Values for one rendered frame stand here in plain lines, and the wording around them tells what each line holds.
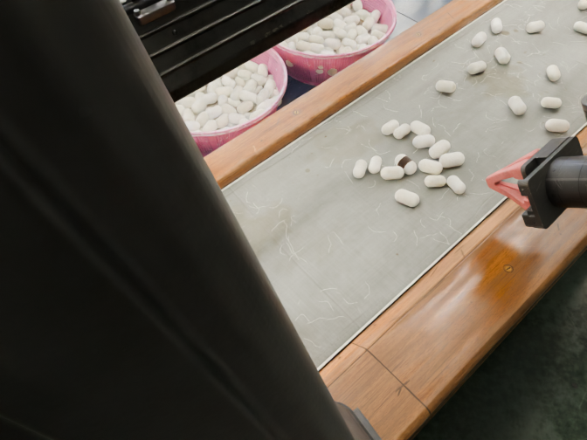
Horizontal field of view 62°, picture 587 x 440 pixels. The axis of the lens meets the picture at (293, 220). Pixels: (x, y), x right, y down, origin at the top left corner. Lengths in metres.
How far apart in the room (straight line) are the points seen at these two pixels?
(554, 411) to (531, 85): 0.85
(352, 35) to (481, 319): 0.61
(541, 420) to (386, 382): 0.92
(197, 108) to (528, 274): 0.58
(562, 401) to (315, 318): 0.97
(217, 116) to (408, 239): 0.40
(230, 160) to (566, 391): 1.09
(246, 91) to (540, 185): 0.52
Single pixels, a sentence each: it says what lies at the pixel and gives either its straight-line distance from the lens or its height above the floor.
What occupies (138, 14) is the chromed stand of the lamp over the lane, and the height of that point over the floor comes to 1.11.
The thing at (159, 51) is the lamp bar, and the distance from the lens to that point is 0.42.
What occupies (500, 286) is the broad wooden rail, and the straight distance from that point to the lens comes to 0.66.
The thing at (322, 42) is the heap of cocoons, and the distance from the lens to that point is 1.02.
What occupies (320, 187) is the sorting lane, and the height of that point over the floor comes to 0.74.
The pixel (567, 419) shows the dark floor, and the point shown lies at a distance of 1.49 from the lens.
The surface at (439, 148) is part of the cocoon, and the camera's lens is 0.79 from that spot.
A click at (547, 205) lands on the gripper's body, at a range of 0.62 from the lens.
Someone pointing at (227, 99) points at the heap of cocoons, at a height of 0.74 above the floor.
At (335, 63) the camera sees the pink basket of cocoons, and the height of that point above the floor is 0.75.
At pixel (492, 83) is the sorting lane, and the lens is 0.96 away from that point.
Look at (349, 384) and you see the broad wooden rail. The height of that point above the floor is 0.76.
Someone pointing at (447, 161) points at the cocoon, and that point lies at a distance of 0.78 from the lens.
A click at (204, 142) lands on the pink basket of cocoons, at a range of 0.83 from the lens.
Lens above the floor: 1.31
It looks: 54 degrees down
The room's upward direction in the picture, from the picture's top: 4 degrees counter-clockwise
